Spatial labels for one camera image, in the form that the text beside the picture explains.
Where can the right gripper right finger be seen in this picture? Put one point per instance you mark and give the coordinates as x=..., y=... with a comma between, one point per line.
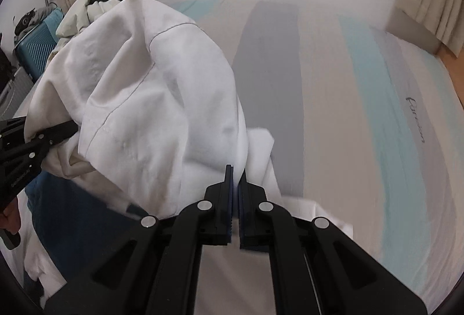
x=315, y=267

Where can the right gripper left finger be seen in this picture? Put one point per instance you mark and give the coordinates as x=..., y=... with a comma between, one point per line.
x=154, y=268

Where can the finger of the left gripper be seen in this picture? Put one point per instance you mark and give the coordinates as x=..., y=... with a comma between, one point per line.
x=55, y=135

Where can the white and navy hoodie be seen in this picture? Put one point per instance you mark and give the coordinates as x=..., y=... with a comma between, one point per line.
x=158, y=114

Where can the grey clothes on suitcase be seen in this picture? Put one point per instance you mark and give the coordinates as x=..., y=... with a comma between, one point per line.
x=31, y=19

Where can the cream clothes pile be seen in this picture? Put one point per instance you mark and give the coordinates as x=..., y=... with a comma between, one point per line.
x=81, y=14

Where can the person's left hand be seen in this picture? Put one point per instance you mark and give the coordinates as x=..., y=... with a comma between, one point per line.
x=10, y=218

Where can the silver hard suitcase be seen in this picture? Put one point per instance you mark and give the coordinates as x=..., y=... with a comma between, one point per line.
x=14, y=93

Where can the teal ribbed suitcase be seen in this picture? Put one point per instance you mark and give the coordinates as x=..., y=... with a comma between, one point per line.
x=35, y=47

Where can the striped printed bed sheet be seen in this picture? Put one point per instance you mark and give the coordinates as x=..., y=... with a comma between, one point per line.
x=364, y=123

